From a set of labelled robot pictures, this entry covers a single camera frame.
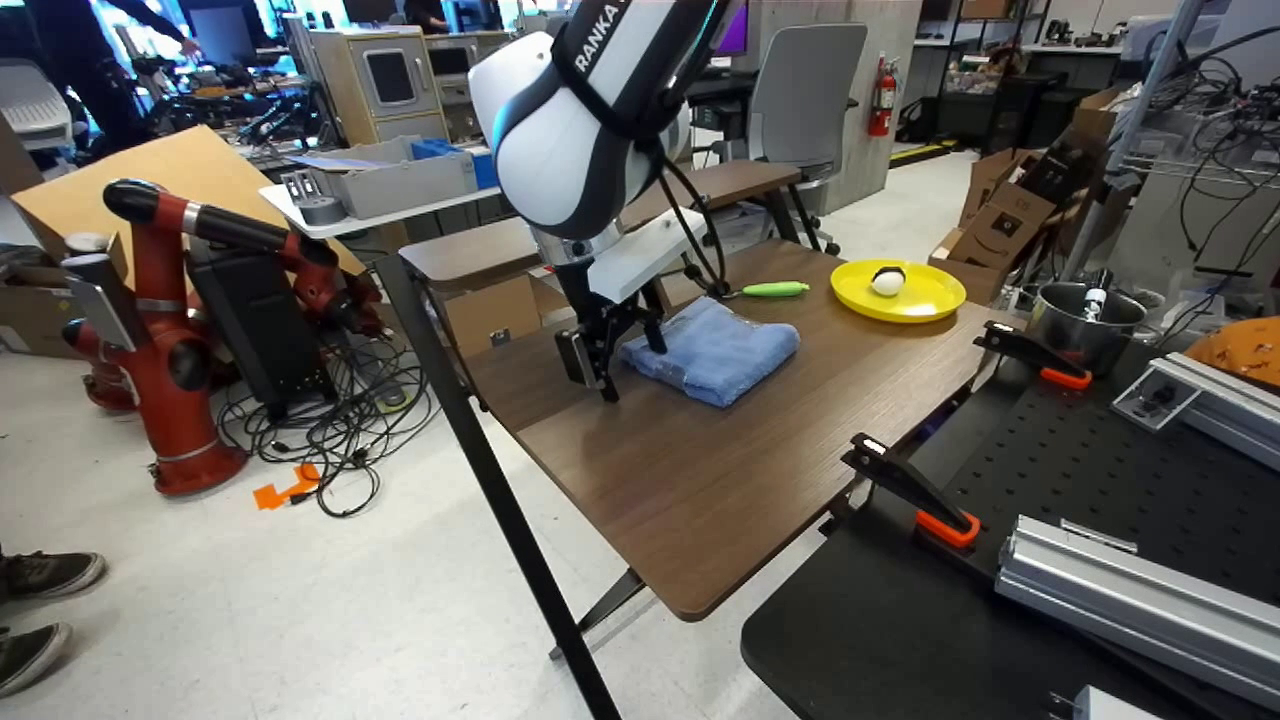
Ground raised wooden shelf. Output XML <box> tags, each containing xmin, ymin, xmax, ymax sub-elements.
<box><xmin>396</xmin><ymin>158</ymin><xmax>803</xmax><ymax>290</ymax></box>

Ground orange floor piece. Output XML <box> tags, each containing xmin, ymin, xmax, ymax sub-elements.
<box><xmin>251</xmin><ymin>461</ymin><xmax>326</xmax><ymax>516</ymax></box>

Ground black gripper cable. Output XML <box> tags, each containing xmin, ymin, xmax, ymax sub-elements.
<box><xmin>649</xmin><ymin>140</ymin><xmax>730</xmax><ymax>297</ymax></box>

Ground grey round container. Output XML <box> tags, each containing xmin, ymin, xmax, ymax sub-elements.
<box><xmin>284</xmin><ymin>163</ymin><xmax>353</xmax><ymax>227</ymax></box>

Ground steel pot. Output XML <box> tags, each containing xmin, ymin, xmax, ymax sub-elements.
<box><xmin>1022</xmin><ymin>273</ymin><xmax>1153</xmax><ymax>372</ymax></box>

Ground long aluminium rail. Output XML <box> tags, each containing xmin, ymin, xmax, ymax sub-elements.
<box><xmin>997</xmin><ymin>511</ymin><xmax>1280</xmax><ymax>713</ymax></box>

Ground green handled spoon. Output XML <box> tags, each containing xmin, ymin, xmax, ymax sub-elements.
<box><xmin>715</xmin><ymin>277</ymin><xmax>816</xmax><ymax>306</ymax></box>

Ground black floor cables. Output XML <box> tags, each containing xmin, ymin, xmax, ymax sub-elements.
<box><xmin>211</xmin><ymin>323</ymin><xmax>443</xmax><ymax>523</ymax></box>

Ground cardboard sheet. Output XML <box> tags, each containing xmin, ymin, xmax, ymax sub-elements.
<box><xmin>9</xmin><ymin>124</ymin><xmax>373</xmax><ymax>294</ymax></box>

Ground blue towel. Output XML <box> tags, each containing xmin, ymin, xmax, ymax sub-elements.
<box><xmin>617</xmin><ymin>294</ymin><xmax>803</xmax><ymax>413</ymax></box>

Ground stacked cardboard boxes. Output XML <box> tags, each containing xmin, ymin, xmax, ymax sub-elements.
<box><xmin>931</xmin><ymin>84</ymin><xmax>1130</xmax><ymax>306</ymax></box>

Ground cardboard box under shelf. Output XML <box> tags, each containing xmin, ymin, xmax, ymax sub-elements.
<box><xmin>436</xmin><ymin>273</ymin><xmax>563</xmax><ymax>364</ymax></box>

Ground grey office chair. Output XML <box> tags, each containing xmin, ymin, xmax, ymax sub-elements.
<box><xmin>743</xmin><ymin>22</ymin><xmax>871</xmax><ymax>255</ymax></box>

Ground beige cabinet with screen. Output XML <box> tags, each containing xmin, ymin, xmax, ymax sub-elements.
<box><xmin>291</xmin><ymin>22</ymin><xmax>452</xmax><ymax>149</ymax></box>

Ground grey bin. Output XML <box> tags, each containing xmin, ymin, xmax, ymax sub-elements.
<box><xmin>333</xmin><ymin>137</ymin><xmax>479</xmax><ymax>219</ymax></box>

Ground aluminium rail with bracket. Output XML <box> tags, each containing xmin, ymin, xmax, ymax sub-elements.
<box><xmin>1110</xmin><ymin>348</ymin><xmax>1280</xmax><ymax>473</ymax></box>

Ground black perforated board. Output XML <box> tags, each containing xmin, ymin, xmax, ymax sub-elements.
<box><xmin>737</xmin><ymin>337</ymin><xmax>1280</xmax><ymax>720</ymax></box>

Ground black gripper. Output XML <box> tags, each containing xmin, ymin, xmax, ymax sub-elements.
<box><xmin>549</xmin><ymin>255</ymin><xmax>671</xmax><ymax>409</ymax></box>

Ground red and black robot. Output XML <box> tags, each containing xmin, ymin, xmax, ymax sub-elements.
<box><xmin>56</xmin><ymin>177</ymin><xmax>392</xmax><ymax>500</ymax></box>

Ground dark shoe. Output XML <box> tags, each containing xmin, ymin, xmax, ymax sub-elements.
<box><xmin>0</xmin><ymin>549</ymin><xmax>113</xmax><ymax>614</ymax></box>
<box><xmin>0</xmin><ymin>619</ymin><xmax>70</xmax><ymax>700</ymax></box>

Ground yellow plate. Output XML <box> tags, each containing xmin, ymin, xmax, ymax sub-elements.
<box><xmin>829</xmin><ymin>255</ymin><xmax>970</xmax><ymax>327</ymax></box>

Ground red fire extinguisher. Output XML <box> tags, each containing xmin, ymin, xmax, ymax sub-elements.
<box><xmin>864</xmin><ymin>52</ymin><xmax>903</xmax><ymax>143</ymax></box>

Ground black clamp with orange grip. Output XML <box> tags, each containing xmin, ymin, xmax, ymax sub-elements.
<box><xmin>970</xmin><ymin>316</ymin><xmax>1097</xmax><ymax>397</ymax></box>
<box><xmin>839</xmin><ymin>431</ymin><xmax>988</xmax><ymax>557</ymax></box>

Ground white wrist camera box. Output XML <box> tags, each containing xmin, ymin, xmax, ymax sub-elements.
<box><xmin>582</xmin><ymin>211</ymin><xmax>712</xmax><ymax>310</ymax></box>

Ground orange perforated pad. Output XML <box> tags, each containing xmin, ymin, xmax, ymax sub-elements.
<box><xmin>1185</xmin><ymin>312</ymin><xmax>1280</xmax><ymax>393</ymax></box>

